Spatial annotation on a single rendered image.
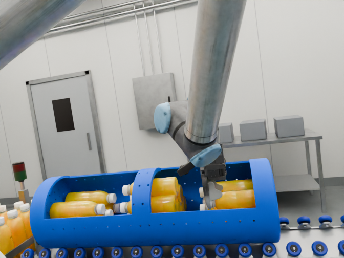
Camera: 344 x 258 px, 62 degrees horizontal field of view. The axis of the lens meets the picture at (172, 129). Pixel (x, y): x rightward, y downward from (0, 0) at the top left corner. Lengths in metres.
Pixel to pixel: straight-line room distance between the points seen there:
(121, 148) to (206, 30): 4.38
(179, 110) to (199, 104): 0.20
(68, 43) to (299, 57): 3.61
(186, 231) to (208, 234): 0.07
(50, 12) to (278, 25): 4.12
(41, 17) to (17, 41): 0.06
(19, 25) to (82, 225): 0.76
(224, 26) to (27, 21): 0.32
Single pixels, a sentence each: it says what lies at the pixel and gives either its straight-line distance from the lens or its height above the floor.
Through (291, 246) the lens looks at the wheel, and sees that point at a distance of 1.04.
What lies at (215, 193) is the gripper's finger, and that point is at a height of 1.16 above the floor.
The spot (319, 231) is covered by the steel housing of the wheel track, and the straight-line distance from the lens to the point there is 1.25.
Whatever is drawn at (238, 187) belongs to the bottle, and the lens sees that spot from 1.09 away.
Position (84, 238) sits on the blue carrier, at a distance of 1.14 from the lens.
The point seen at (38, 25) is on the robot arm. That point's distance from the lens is 0.53.
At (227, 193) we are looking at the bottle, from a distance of 1.00.
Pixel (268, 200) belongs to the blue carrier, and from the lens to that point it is 0.94.
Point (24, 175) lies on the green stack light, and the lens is 1.84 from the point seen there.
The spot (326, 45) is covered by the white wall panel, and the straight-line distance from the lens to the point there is 4.56.
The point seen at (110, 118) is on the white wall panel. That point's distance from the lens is 4.87.
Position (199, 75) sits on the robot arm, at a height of 1.51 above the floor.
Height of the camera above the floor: 1.46
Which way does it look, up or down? 5 degrees down
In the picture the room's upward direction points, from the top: 8 degrees counter-clockwise
